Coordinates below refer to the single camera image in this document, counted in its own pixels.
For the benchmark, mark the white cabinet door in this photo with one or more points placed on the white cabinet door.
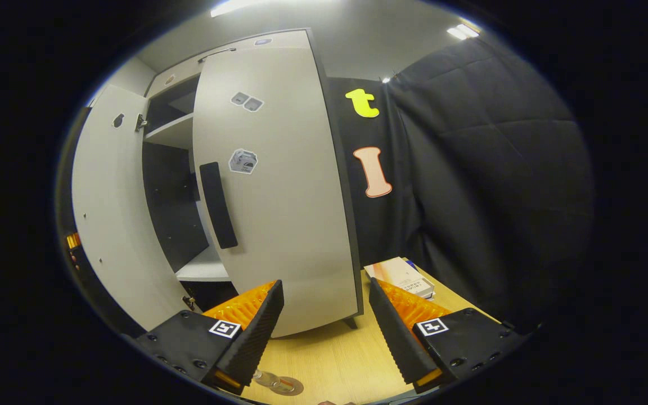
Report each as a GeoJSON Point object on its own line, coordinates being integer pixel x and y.
{"type": "Point", "coordinates": [290, 225]}
{"type": "Point", "coordinates": [110, 214]}

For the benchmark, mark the long ceiling light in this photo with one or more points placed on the long ceiling light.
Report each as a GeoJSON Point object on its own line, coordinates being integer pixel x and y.
{"type": "Point", "coordinates": [234, 7]}

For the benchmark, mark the black backdrop cloth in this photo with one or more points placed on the black backdrop cloth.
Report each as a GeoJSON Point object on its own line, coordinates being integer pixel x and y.
{"type": "Point", "coordinates": [498, 169]}

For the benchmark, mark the clear plastic bottle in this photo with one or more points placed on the clear plastic bottle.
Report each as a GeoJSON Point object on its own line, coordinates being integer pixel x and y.
{"type": "Point", "coordinates": [268, 378]}

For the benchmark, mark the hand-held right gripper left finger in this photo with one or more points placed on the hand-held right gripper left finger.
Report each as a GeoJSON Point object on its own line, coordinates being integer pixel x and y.
{"type": "Point", "coordinates": [256, 337]}

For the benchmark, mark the beige book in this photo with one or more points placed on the beige book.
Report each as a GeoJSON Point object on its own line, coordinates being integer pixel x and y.
{"type": "Point", "coordinates": [400, 275]}

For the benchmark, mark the white cabinet shelf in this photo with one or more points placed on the white cabinet shelf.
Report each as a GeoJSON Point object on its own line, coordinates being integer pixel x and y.
{"type": "Point", "coordinates": [175, 132]}

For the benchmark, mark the small ceiling light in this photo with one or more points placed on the small ceiling light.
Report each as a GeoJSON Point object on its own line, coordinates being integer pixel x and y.
{"type": "Point", "coordinates": [462, 31]}

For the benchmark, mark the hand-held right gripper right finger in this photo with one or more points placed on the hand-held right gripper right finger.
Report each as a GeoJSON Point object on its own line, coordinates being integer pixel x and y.
{"type": "Point", "coordinates": [400, 337]}

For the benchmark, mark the white and grey cabinet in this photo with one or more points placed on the white and grey cabinet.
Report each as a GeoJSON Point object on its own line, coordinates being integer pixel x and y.
{"type": "Point", "coordinates": [172, 197]}

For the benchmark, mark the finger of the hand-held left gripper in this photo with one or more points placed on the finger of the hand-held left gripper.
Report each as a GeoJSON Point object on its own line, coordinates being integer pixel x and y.
{"type": "Point", "coordinates": [73, 241]}

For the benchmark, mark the metal door hinge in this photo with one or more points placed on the metal door hinge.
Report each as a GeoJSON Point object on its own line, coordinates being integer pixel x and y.
{"type": "Point", "coordinates": [140, 122]}

